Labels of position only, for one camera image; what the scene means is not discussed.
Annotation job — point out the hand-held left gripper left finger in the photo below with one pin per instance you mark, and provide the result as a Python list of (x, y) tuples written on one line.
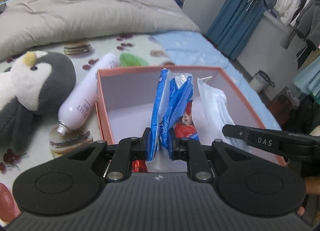
[(148, 143)]

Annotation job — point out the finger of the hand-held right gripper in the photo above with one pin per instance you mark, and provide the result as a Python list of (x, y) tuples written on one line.
[(235, 132)]

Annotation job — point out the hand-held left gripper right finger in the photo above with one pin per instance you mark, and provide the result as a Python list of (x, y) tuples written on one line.
[(172, 144)]

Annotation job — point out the red foil wrapper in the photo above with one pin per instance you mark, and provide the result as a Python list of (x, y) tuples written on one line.
[(138, 166)]

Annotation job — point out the blue face mask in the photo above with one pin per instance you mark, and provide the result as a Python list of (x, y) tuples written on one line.
[(215, 106)]

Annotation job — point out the blue white plastic bag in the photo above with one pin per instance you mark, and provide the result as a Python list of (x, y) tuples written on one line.
[(162, 111)]

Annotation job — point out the orange cardboard box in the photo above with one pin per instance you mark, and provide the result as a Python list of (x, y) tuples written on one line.
[(120, 74)]

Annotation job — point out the person's right hand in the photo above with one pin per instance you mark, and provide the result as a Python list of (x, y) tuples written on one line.
[(312, 186)]

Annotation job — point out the white bucket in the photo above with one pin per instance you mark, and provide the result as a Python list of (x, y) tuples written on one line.
[(258, 83)]

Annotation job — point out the pale pink bottle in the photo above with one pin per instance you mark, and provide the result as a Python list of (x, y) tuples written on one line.
[(85, 98)]

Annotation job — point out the food print plastic mat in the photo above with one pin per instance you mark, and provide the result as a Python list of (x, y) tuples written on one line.
[(37, 146)]

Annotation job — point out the blue curtain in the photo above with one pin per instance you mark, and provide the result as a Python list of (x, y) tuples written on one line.
[(235, 16)]

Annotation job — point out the grey white penguin plush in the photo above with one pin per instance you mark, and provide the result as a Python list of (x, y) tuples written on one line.
[(52, 71)]

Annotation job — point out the row of hanging clothes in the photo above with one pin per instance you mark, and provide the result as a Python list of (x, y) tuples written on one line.
[(305, 8)]

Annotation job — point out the grey duvet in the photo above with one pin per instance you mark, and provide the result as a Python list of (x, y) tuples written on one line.
[(87, 13)]

